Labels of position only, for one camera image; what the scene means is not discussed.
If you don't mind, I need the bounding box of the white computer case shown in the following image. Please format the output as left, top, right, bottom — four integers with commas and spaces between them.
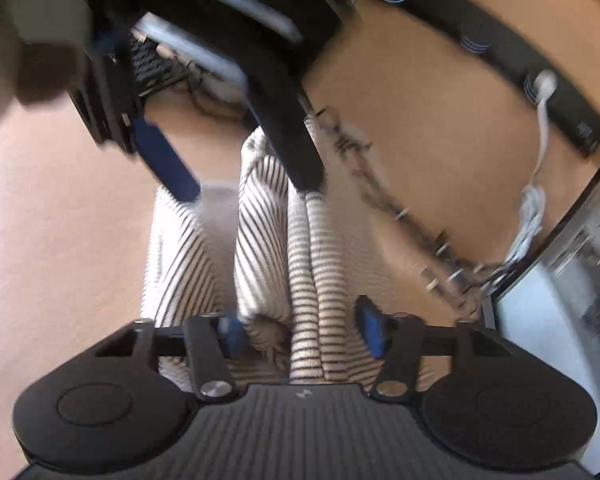
480, 140, 600, 477

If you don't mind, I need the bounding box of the black keyboard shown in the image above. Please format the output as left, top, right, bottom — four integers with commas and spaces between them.
129, 35, 192, 97

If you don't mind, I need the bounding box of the black power strip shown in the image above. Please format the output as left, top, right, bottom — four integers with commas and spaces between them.
365, 0, 600, 159

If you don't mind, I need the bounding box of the long white power cable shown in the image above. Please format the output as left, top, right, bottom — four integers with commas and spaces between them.
500, 70, 559, 272

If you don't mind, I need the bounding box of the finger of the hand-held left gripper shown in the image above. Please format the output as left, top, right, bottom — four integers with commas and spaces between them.
247, 60, 327, 192
130, 119, 202, 205

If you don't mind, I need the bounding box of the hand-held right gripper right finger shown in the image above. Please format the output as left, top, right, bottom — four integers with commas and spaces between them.
355, 295, 507, 402

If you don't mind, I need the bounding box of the striped knit garment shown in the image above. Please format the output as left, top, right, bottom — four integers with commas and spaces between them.
142, 115, 432, 392

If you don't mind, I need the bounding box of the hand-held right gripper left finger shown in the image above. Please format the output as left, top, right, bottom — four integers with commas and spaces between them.
96, 312, 247, 402

